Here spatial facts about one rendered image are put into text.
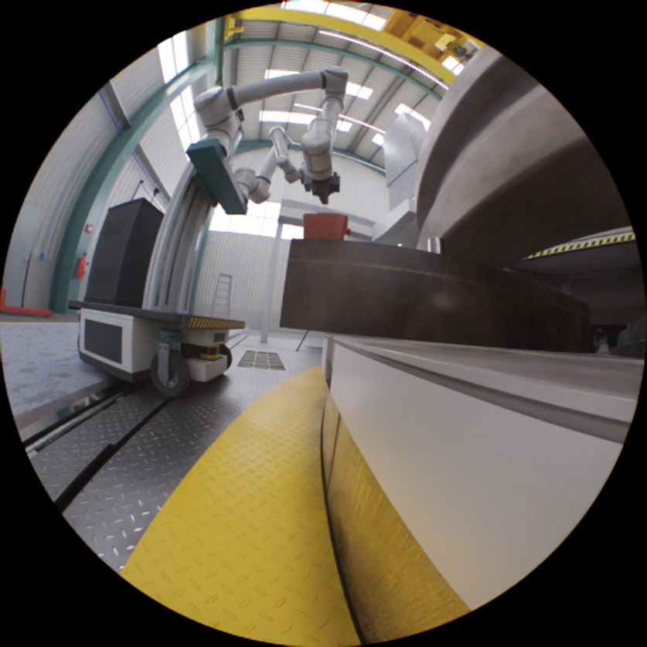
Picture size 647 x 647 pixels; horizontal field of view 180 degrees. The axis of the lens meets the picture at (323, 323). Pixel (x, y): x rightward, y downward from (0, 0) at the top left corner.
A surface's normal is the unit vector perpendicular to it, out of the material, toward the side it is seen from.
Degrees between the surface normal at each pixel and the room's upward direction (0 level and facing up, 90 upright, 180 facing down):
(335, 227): 97
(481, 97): 180
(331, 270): 90
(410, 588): 90
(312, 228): 97
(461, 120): 180
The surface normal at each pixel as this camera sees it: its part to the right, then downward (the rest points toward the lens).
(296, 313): -0.10, -0.04
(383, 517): -0.99, -0.11
